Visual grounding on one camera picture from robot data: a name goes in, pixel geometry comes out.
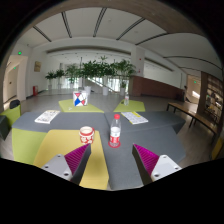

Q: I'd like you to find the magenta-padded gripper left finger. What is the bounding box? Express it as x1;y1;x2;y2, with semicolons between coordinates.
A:
41;143;92;186

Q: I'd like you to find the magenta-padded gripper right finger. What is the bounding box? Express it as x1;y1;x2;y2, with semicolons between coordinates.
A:
131;143;183;186

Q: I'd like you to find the clear red-capped water bottle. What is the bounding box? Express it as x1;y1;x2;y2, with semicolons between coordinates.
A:
109;113;123;148

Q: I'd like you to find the red floral mug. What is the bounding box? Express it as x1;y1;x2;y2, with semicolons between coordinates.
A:
78;125;96;145

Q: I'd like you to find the white booklet with yellow tab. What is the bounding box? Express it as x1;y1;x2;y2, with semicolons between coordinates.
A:
120;111;150;126

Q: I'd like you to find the white printed magazine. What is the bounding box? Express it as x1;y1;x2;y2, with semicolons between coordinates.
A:
34;109;61;125

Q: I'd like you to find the white red blue cube box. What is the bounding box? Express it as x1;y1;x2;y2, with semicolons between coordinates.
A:
72;90;89;108

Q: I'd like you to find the long wooden bench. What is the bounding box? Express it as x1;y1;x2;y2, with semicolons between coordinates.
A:
165;101;220;135

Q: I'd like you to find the small clear plastic bottle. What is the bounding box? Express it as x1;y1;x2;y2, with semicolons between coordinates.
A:
123;92;131;107

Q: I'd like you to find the person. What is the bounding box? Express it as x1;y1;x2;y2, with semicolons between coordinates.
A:
181;85;189;103

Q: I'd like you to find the dark chair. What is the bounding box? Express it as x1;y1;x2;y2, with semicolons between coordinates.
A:
8;99;22;111

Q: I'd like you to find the wooden shelf unit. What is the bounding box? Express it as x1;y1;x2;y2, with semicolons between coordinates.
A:
196;71;224;126

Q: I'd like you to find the row of green potted plants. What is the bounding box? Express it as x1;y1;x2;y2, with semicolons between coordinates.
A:
44;55;138;98

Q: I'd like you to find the framed wall picture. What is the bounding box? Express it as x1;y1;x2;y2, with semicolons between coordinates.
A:
33;60;43;73

